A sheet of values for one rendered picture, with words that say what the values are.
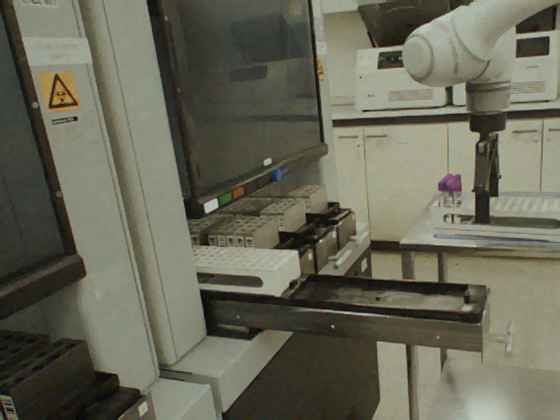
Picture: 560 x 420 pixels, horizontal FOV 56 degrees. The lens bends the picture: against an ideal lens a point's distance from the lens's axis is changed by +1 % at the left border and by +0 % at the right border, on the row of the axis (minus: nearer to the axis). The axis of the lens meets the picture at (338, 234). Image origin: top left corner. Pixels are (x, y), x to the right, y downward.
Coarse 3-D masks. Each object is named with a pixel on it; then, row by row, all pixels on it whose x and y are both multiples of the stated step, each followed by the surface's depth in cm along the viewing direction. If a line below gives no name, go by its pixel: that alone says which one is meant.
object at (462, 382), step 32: (512, 192) 145; (544, 192) 142; (416, 224) 124; (544, 256) 103; (416, 352) 121; (448, 352) 167; (416, 384) 124; (448, 384) 154; (480, 384) 152; (512, 384) 151; (544, 384) 150; (416, 416) 127; (448, 416) 140; (480, 416) 139; (512, 416) 138; (544, 416) 137
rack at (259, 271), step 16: (208, 256) 102; (224, 256) 101; (240, 256) 100; (256, 256) 99; (272, 256) 99; (288, 256) 98; (208, 272) 104; (224, 272) 95; (240, 272) 94; (256, 272) 93; (272, 272) 92; (288, 272) 96; (208, 288) 98; (224, 288) 96; (240, 288) 95; (256, 288) 94; (272, 288) 93
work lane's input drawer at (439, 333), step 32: (288, 288) 95; (320, 288) 98; (352, 288) 97; (384, 288) 95; (416, 288) 94; (448, 288) 92; (480, 288) 89; (224, 320) 97; (256, 320) 94; (288, 320) 92; (320, 320) 89; (352, 320) 87; (384, 320) 85; (416, 320) 83; (448, 320) 82; (480, 320) 81; (480, 352) 81; (512, 352) 81
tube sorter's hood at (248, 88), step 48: (192, 0) 88; (240, 0) 101; (288, 0) 120; (192, 48) 88; (240, 48) 102; (288, 48) 121; (192, 96) 88; (240, 96) 102; (288, 96) 122; (192, 144) 89; (240, 144) 103; (288, 144) 123; (192, 192) 89
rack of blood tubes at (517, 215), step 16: (432, 208) 115; (448, 208) 113; (464, 208) 113; (496, 208) 110; (512, 208) 109; (528, 208) 109; (544, 208) 107; (432, 224) 116; (448, 224) 115; (464, 224) 114; (480, 224) 113; (496, 224) 118; (512, 224) 117; (528, 224) 116; (544, 224) 115
